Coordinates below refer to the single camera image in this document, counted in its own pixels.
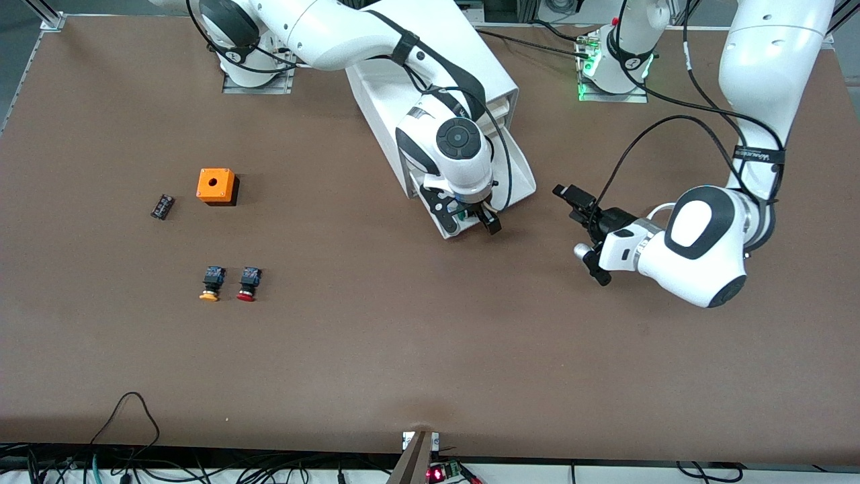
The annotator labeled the black cable on table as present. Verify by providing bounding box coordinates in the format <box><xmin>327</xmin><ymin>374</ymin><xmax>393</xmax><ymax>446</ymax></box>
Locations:
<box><xmin>474</xmin><ymin>27</ymin><xmax>592</xmax><ymax>58</ymax></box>

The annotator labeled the white drawer cabinet grey frame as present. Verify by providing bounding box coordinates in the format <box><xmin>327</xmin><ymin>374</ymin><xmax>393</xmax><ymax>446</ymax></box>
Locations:
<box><xmin>345</xmin><ymin>0</ymin><xmax>520</xmax><ymax>200</ymax></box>

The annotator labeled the yellow push button switch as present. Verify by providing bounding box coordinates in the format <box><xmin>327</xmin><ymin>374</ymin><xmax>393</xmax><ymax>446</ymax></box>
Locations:
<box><xmin>199</xmin><ymin>266</ymin><xmax>226</xmax><ymax>303</ymax></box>

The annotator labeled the small circuit board red LED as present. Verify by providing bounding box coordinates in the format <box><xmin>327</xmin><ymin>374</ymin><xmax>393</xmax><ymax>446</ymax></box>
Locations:
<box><xmin>427</xmin><ymin>460</ymin><xmax>479</xmax><ymax>483</ymax></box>

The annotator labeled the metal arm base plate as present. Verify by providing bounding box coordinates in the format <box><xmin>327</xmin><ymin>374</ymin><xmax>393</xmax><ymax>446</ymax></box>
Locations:
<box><xmin>222</xmin><ymin>67</ymin><xmax>296</xmax><ymax>95</ymax></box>
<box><xmin>578</xmin><ymin>84</ymin><xmax>649</xmax><ymax>104</ymax></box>

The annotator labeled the orange button enclosure box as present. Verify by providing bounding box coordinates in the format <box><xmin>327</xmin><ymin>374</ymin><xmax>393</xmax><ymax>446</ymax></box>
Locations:
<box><xmin>196</xmin><ymin>168</ymin><xmax>240</xmax><ymax>207</ymax></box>

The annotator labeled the thin black cable loop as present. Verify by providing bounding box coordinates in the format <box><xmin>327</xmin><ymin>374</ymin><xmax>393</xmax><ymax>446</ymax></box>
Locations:
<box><xmin>89</xmin><ymin>392</ymin><xmax>161</xmax><ymax>465</ymax></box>

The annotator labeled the black cable below table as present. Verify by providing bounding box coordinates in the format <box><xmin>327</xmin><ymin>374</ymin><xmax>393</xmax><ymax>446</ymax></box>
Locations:
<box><xmin>675</xmin><ymin>460</ymin><xmax>745</xmax><ymax>483</ymax></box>

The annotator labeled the red push button switch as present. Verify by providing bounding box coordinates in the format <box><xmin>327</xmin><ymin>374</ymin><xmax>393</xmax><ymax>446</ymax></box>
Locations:
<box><xmin>236</xmin><ymin>266</ymin><xmax>262</xmax><ymax>303</ymax></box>

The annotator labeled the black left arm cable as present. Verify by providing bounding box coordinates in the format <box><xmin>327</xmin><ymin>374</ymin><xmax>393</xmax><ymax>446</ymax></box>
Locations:
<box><xmin>595</xmin><ymin>0</ymin><xmax>787</xmax><ymax>216</ymax></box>

